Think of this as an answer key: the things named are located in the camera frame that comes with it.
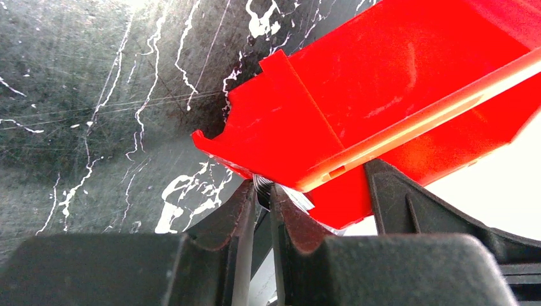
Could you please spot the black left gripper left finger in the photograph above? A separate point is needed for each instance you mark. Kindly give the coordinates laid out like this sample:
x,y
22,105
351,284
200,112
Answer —
x,y
208,264

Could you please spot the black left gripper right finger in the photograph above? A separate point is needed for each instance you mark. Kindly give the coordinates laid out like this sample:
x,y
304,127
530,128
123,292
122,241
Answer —
x,y
315,267

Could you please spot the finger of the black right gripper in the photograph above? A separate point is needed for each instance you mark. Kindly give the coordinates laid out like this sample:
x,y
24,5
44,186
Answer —
x,y
402,206

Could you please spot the red plastic tray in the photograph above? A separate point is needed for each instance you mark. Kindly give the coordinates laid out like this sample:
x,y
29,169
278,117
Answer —
x,y
427,86

